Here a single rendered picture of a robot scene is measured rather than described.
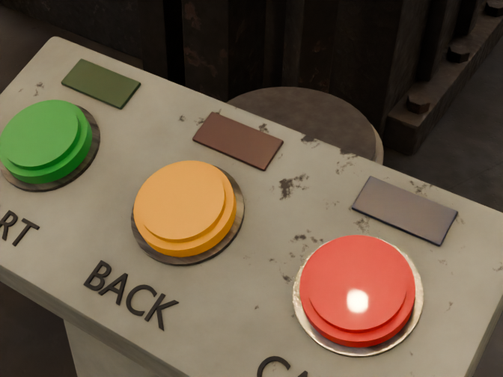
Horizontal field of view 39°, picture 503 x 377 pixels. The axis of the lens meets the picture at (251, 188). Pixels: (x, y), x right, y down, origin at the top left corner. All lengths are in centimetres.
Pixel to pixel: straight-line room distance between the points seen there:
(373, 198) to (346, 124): 20
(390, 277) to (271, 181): 7
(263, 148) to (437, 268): 8
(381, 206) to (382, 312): 5
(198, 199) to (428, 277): 9
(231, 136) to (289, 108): 18
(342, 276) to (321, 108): 24
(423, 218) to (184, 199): 9
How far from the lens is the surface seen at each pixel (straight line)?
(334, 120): 47
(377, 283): 25
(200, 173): 28
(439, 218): 27
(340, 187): 28
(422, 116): 128
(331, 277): 25
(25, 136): 32
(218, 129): 30
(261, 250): 27
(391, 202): 27
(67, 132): 31
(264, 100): 49
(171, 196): 28
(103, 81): 34
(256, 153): 29
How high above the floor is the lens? 80
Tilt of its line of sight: 42 degrees down
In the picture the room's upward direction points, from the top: 2 degrees clockwise
